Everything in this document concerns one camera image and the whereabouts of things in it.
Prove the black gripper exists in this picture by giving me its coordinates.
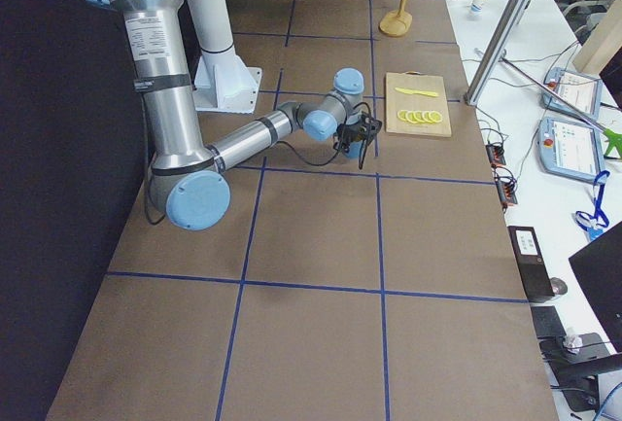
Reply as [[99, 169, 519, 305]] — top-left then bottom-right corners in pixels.
[[337, 122, 368, 145]]

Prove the dark teal mug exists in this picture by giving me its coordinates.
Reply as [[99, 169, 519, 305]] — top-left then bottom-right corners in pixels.
[[343, 140, 366, 163]]

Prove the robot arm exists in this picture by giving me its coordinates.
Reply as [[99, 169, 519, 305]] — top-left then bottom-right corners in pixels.
[[87, 0, 380, 230]]

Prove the wooden cup storage rack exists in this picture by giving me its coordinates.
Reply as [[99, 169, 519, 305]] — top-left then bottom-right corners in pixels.
[[379, 0, 412, 38]]

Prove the paper cup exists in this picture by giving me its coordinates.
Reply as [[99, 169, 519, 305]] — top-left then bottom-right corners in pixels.
[[468, 0, 487, 20]]

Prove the lemon slice one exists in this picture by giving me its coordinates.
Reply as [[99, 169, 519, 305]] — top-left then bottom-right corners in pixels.
[[397, 110, 412, 123]]

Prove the bamboo cutting board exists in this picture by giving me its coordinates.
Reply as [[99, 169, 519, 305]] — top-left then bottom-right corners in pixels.
[[385, 73, 452, 138]]

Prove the lemon slice two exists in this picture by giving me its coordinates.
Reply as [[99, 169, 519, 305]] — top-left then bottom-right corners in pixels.
[[406, 111, 421, 123]]

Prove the lemon slice three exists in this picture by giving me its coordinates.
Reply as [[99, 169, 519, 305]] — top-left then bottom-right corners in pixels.
[[413, 111, 431, 124]]

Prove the yellow plastic knife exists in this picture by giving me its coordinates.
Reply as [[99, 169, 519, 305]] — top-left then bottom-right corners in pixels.
[[394, 88, 439, 98]]

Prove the lemon slice four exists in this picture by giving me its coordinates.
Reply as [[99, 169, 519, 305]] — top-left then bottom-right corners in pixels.
[[421, 111, 437, 123]]

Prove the lemon slice five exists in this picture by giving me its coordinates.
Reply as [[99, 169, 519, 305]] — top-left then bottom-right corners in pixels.
[[431, 111, 443, 124]]

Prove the orange connector block far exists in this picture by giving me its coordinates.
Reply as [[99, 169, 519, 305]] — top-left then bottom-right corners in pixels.
[[485, 141, 506, 167]]

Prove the orange connector block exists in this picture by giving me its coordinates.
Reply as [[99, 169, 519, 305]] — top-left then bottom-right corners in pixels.
[[493, 166, 517, 210], [485, 141, 506, 167]]

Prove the orange connector block near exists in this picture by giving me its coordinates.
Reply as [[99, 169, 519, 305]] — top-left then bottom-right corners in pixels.
[[493, 166, 517, 210]]

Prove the teach pendant near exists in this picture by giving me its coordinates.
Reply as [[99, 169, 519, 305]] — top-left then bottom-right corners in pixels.
[[537, 117, 605, 184]]

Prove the teach pendant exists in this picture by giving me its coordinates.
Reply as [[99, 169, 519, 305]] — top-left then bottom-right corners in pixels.
[[544, 67, 603, 120], [537, 117, 605, 184]]

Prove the teach pendant far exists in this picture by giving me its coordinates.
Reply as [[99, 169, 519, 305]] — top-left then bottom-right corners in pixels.
[[544, 67, 603, 120]]

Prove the black box device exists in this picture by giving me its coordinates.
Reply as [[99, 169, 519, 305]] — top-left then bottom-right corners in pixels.
[[508, 226, 554, 303]]

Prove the wooden board leaning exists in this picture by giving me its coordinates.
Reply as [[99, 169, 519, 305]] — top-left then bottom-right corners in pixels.
[[573, 0, 622, 75]]

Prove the reacher grabber tool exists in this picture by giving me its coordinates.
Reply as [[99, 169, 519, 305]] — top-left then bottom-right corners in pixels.
[[499, 56, 621, 160]]

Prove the black computer mouse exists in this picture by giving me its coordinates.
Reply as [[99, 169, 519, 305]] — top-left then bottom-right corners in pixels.
[[550, 277, 568, 297]]

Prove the black monitor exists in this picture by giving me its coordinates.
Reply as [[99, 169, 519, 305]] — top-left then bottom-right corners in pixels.
[[570, 224, 622, 352]]

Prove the crumpled paper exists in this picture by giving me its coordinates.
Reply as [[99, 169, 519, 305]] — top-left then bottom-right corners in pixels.
[[562, 328, 583, 354]]

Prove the monitor stand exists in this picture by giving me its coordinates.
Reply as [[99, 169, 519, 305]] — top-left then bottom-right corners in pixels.
[[531, 306, 621, 411]]

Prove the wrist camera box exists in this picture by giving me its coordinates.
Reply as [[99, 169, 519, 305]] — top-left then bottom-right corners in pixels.
[[360, 114, 382, 138]]

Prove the white camera pole mount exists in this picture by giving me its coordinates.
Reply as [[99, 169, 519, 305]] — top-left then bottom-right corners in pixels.
[[184, 0, 262, 115]]

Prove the aluminium frame post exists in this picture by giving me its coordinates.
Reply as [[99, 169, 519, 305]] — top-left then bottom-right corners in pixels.
[[465, 0, 530, 106]]

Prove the blue lanyard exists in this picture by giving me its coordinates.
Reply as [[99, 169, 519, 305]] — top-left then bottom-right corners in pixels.
[[574, 170, 611, 231]]

